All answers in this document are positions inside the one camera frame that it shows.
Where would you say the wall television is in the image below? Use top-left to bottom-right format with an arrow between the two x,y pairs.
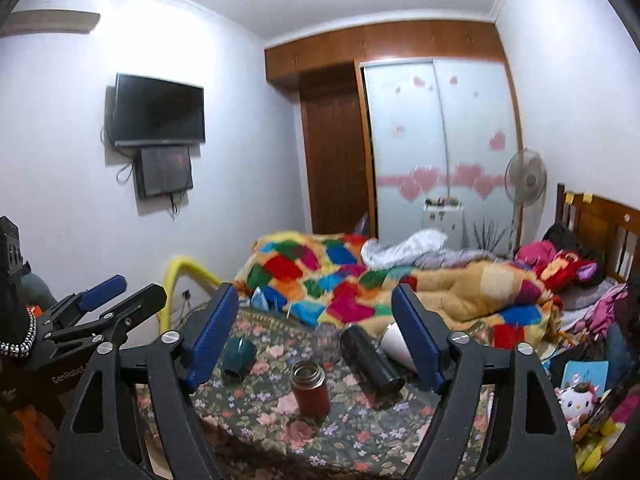
114,72 -> 207,149

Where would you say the small white cabinet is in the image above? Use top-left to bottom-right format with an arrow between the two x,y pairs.
422,198 -> 467,247

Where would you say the white cloth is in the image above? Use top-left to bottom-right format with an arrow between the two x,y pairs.
361,228 -> 449,269

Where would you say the brown wooden door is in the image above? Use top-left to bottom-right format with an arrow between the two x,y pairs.
300,87 -> 377,237

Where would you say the yellow tube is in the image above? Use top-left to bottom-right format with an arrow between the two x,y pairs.
158,255 -> 224,334

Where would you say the teal cup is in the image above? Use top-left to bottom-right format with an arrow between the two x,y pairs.
221,336 -> 259,386

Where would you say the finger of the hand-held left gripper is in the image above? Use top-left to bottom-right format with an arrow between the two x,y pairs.
34,274 -> 128,333
44,283 -> 168,362

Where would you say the black tumbler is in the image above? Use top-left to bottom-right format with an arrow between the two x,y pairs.
338,324 -> 407,397

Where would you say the red plush toy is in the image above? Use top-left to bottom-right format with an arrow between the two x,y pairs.
536,248 -> 607,292

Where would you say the dried plant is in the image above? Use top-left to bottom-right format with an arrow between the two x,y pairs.
474,217 -> 510,257

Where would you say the light blue box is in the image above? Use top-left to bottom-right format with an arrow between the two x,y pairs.
562,360 -> 610,397

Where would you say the floral bed sheet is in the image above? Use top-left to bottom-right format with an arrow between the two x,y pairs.
134,305 -> 503,480

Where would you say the wooden wardrobe with white doors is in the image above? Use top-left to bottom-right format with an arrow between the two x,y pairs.
264,20 -> 524,253

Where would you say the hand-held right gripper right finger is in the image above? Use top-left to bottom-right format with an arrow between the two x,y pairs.
391,284 -> 577,480

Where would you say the white cat plush toy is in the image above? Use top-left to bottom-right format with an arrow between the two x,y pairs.
555,382 -> 602,442

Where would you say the white cup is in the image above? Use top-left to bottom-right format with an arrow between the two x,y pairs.
380,322 -> 417,374

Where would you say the colourful patchwork blanket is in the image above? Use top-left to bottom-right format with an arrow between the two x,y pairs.
234,230 -> 565,343

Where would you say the yellow plush toy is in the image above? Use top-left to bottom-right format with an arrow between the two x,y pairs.
575,419 -> 627,472

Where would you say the red steel flask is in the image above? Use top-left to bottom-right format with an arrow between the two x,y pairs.
290,360 -> 332,419

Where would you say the pink cloth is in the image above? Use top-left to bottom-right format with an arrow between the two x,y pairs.
515,240 -> 559,272

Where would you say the wooden headboard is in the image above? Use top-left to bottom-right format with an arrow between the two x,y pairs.
556,183 -> 640,282

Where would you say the standing fan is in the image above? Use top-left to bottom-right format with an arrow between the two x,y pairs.
503,148 -> 548,257

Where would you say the clear glass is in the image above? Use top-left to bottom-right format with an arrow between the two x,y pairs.
315,324 -> 342,356

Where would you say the blue packet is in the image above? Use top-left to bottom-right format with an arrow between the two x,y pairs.
249,289 -> 287,313

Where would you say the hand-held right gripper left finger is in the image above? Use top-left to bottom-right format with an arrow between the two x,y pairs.
52,282 -> 241,480

